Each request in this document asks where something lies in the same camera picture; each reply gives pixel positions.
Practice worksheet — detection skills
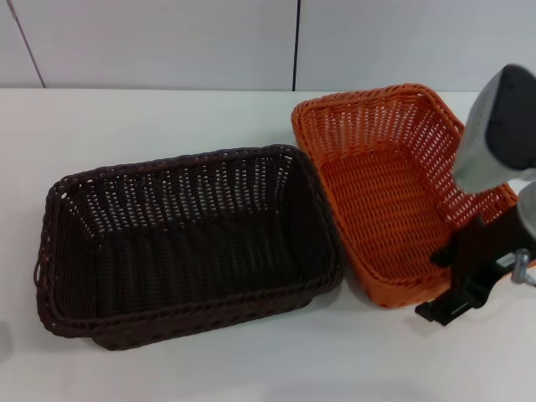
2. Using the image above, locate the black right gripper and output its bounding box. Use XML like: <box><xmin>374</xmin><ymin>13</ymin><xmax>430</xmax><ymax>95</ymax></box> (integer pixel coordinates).
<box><xmin>414</xmin><ymin>208</ymin><xmax>536</xmax><ymax>327</ymax></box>

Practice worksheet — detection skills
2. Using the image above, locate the silver metal clamp screw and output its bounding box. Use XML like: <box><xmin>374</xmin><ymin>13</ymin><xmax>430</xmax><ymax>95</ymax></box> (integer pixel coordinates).
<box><xmin>508</xmin><ymin>247</ymin><xmax>536</xmax><ymax>288</ymax></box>

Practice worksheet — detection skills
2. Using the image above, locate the orange woven basket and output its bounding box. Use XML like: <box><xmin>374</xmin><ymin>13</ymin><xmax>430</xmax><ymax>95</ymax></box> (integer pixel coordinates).
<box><xmin>290</xmin><ymin>82</ymin><xmax>536</xmax><ymax>312</ymax></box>

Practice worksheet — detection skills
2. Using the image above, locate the dark brown woven basket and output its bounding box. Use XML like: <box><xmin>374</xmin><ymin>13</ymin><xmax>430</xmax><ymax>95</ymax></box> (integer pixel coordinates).
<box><xmin>32</xmin><ymin>143</ymin><xmax>347</xmax><ymax>352</ymax></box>

